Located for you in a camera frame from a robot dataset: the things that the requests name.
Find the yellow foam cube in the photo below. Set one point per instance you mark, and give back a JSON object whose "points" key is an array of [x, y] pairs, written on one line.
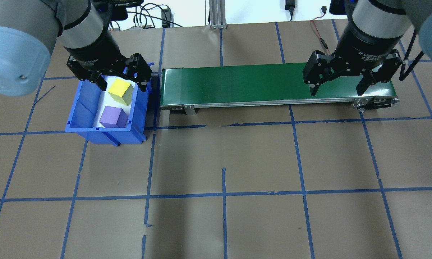
{"points": [[119, 89]]}

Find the purple foam cube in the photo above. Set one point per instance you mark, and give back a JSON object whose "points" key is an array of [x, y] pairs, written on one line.
{"points": [[111, 117]]}

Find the white side bench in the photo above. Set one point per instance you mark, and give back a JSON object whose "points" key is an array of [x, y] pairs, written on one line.
{"points": [[255, 10]]}

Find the green conveyor belt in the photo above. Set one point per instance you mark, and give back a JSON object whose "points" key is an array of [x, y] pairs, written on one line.
{"points": [[237, 84]]}

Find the black power adapter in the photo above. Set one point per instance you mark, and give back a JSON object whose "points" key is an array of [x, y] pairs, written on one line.
{"points": [[289, 4]]}

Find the white foam pad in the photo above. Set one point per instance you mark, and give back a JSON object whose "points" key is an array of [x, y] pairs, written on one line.
{"points": [[104, 100]]}

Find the blue plastic storage bin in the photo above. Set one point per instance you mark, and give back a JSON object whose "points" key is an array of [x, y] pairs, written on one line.
{"points": [[137, 118]]}

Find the aluminium extrusion post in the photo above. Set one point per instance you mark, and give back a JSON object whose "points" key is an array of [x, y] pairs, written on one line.
{"points": [[217, 14]]}

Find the slim black adapter box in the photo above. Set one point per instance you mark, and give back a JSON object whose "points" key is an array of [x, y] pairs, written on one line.
{"points": [[165, 16]]}

